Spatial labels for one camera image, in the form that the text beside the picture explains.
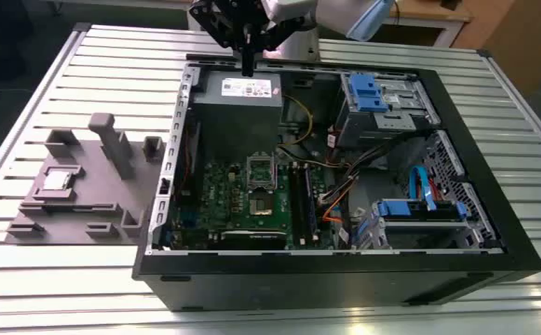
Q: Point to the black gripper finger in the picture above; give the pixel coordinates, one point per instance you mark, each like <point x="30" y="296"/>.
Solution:
<point x="289" y="31"/>
<point x="210" y="21"/>

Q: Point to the metal locking lever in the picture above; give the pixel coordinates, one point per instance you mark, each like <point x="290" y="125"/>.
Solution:
<point x="276" y="176"/>

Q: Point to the silver CPU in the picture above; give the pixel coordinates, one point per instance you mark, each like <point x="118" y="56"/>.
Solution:
<point x="58" y="179"/>

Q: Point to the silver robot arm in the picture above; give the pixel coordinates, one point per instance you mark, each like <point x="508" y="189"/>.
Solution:
<point x="298" y="42"/>

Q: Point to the CPU socket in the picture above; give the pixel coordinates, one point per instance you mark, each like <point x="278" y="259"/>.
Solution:
<point x="262" y="206"/>

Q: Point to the blue plastic drive latch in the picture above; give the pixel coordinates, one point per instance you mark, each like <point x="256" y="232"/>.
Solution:
<point x="365" y="92"/>

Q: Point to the grey power supply unit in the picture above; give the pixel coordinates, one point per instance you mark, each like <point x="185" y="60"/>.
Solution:
<point x="237" y="132"/>

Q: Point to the wooden desk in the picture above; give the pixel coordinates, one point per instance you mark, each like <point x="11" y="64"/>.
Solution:
<point x="437" y="15"/>

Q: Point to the metal drive cage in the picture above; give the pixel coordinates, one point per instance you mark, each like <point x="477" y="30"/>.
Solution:
<point x="391" y="122"/>

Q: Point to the black RAM slot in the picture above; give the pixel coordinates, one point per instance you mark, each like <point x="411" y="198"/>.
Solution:
<point x="304" y="202"/>
<point x="290" y="202"/>
<point x="297" y="202"/>

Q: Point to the wooden cabinet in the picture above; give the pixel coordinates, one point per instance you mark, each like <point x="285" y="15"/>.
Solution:
<point x="522" y="42"/>

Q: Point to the green motherboard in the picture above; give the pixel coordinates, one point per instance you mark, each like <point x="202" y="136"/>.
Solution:
<point x="220" y="206"/>

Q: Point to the grey parts rack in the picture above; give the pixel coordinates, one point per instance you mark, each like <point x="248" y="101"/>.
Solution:
<point x="93" y="188"/>

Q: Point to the hard disk in blue carrier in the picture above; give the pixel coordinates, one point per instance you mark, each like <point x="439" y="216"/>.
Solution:
<point x="393" y="208"/>

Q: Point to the black graphics card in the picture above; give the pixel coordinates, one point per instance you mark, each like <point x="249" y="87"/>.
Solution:
<point x="252" y="239"/>

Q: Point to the metal disk bay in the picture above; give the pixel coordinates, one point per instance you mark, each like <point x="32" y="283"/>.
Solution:
<point x="431" y="226"/>

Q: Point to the black PC case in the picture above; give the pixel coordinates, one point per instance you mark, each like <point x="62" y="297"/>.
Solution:
<point x="298" y="286"/>

